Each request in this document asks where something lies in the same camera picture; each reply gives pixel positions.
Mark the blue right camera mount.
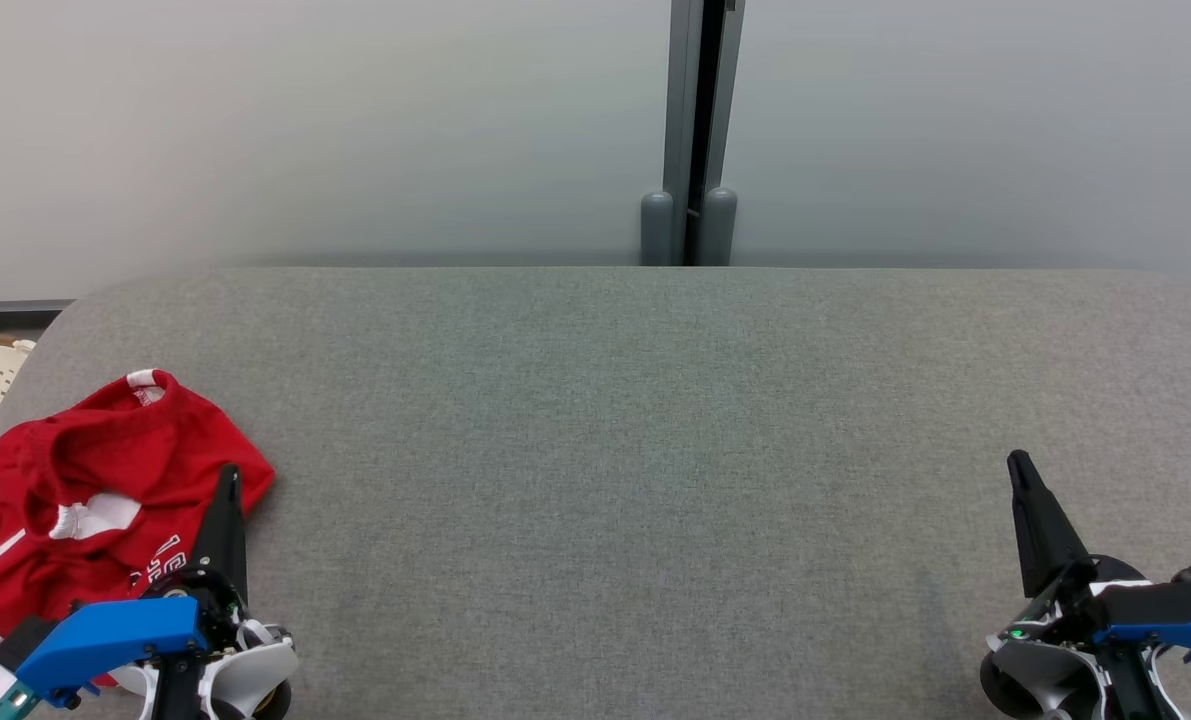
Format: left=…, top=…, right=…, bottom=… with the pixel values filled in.
left=1090, top=566, right=1191, bottom=673

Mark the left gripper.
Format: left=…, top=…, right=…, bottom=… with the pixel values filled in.
left=153, top=464, right=301, bottom=720

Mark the blue left camera mount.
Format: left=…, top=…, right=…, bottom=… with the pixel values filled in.
left=0, top=597, right=212, bottom=720

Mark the grey metal partition frame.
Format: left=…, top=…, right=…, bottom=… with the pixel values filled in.
left=662, top=0, right=746, bottom=267

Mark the grey cylindrical frame foot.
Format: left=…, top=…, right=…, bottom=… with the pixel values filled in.
left=640, top=190, right=675, bottom=267
left=700, top=187, right=738, bottom=267

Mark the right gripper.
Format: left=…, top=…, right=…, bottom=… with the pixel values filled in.
left=980, top=450, right=1186, bottom=720

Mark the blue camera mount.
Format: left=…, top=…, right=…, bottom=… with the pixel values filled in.
left=1090, top=566, right=1191, bottom=673
left=0, top=597, right=212, bottom=720

